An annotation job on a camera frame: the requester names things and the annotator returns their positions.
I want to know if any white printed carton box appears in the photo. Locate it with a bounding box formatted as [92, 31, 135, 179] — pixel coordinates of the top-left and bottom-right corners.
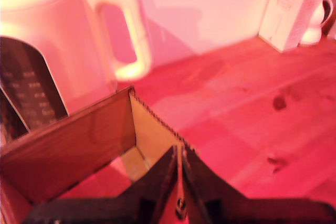
[258, 0, 323, 54]

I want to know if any cardboard dice tower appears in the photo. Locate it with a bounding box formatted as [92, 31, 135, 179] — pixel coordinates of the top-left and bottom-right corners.
[0, 85, 200, 224]

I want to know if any white electric kettle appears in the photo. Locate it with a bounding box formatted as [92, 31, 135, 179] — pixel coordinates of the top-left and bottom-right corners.
[0, 0, 152, 141]

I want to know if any small white round camera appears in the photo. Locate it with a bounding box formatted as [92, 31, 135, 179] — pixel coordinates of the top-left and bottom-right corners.
[299, 0, 334, 46]

